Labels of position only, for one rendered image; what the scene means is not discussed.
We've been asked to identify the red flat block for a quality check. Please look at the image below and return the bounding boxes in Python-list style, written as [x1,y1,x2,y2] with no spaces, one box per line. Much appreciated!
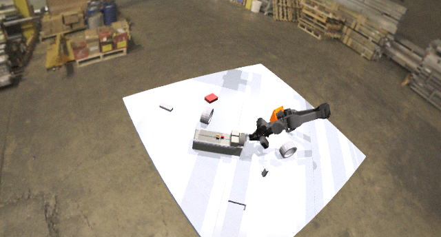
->
[204,93,218,104]

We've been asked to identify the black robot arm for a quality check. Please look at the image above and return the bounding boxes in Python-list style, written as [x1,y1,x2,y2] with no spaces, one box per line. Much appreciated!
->
[256,103,331,135]

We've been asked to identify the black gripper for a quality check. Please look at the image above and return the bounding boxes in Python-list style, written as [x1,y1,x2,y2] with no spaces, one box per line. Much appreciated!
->
[249,123,275,149]

